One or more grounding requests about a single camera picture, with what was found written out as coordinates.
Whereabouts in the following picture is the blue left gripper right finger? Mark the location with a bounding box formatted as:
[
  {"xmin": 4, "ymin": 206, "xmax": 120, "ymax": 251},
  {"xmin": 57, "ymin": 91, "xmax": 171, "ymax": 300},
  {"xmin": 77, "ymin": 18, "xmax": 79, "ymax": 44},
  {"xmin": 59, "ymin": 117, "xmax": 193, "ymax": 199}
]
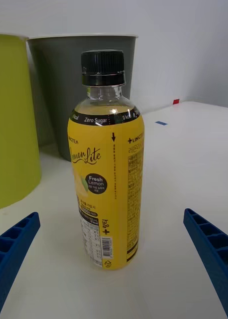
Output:
[{"xmin": 183, "ymin": 208, "xmax": 228, "ymax": 319}]

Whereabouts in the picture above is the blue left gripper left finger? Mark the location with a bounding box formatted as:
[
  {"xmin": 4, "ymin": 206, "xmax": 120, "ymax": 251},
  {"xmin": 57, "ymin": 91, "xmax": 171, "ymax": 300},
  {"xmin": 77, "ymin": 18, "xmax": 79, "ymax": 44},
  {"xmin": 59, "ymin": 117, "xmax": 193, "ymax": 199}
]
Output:
[{"xmin": 0, "ymin": 211, "xmax": 41, "ymax": 319}]

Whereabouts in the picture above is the yellow label plastic bottle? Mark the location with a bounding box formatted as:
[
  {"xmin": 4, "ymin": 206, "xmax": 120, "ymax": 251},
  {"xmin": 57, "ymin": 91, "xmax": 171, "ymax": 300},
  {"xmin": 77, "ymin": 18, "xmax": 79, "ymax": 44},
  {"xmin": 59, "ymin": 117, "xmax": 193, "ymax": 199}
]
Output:
[{"xmin": 67, "ymin": 49, "xmax": 145, "ymax": 271}]

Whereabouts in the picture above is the yellow-green plastic bin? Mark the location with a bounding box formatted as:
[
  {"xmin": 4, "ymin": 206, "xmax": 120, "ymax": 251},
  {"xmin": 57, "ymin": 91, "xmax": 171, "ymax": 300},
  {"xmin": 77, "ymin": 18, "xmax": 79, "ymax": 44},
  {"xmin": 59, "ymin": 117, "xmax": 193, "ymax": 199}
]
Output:
[{"xmin": 0, "ymin": 33, "xmax": 42, "ymax": 211}]

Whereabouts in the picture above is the grey plastic bin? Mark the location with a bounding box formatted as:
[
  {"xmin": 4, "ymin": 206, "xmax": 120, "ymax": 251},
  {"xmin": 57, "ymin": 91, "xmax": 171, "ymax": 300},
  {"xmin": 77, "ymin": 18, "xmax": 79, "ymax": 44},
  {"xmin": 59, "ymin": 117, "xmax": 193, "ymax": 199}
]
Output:
[{"xmin": 26, "ymin": 33, "xmax": 139, "ymax": 162}]

